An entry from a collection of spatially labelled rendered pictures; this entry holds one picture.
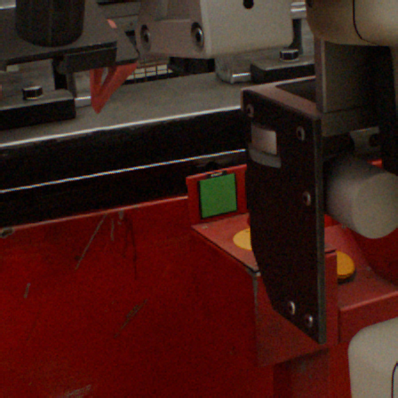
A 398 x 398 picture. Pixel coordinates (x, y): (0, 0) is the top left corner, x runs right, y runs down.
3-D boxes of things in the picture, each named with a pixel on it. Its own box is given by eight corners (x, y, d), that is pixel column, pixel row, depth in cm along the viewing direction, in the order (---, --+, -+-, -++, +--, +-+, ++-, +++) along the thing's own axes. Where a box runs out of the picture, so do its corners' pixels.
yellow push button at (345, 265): (328, 290, 125) (333, 280, 123) (314, 264, 127) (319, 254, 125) (354, 282, 126) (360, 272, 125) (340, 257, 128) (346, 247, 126)
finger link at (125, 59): (31, 95, 96) (35, 10, 89) (105, 82, 98) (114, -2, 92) (55, 143, 91) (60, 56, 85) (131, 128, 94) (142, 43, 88)
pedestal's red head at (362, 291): (258, 370, 115) (250, 217, 109) (195, 316, 129) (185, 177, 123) (406, 323, 123) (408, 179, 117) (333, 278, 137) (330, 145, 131)
